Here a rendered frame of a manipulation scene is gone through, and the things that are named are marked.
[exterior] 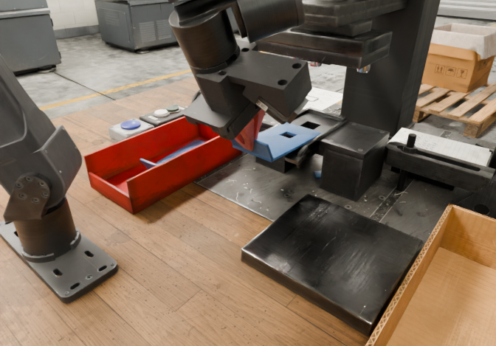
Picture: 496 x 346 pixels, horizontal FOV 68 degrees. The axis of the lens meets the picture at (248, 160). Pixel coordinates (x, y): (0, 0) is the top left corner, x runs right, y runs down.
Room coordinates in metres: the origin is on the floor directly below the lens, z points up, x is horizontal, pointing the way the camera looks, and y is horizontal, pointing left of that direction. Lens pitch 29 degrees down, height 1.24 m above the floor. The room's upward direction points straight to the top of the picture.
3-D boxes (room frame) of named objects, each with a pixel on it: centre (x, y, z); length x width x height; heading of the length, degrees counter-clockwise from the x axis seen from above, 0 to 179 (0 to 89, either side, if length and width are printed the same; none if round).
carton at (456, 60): (3.57, -2.02, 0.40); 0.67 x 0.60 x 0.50; 133
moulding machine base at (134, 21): (7.61, 0.06, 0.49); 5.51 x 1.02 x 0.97; 137
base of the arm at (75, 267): (0.37, 0.25, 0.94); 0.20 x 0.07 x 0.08; 51
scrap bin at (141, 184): (0.57, 0.14, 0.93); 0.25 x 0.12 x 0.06; 141
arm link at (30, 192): (0.37, 0.25, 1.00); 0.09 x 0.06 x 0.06; 6
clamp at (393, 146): (0.48, -0.28, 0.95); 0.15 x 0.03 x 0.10; 51
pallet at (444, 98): (3.33, -1.83, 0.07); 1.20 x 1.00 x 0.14; 134
